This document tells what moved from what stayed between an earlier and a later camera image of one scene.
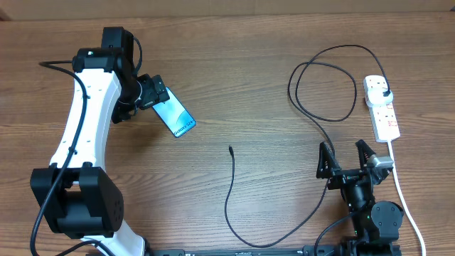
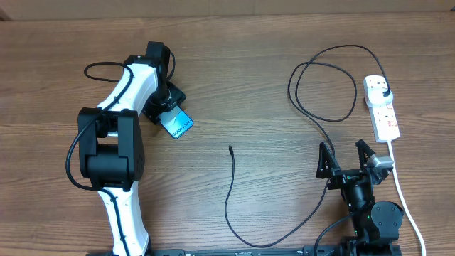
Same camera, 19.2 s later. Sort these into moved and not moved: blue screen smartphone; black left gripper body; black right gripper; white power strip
Moved: black left gripper body
Not moved: white power strip; blue screen smartphone; black right gripper
